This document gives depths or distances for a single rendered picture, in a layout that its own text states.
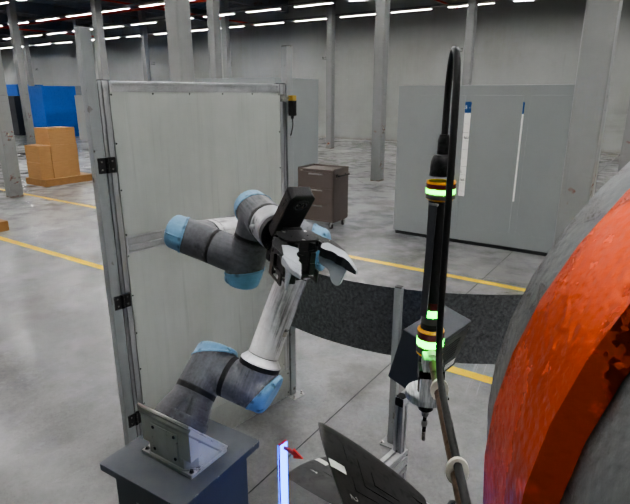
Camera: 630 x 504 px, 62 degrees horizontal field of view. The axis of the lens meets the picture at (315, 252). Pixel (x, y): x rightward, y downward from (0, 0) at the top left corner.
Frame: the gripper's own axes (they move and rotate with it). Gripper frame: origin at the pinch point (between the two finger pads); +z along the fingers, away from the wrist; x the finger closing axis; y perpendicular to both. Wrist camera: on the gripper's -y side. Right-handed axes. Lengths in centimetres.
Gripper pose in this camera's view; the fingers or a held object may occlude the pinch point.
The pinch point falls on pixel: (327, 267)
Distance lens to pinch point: 79.2
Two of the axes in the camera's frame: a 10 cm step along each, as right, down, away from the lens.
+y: -1.4, 9.1, 3.8
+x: -8.9, 0.5, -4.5
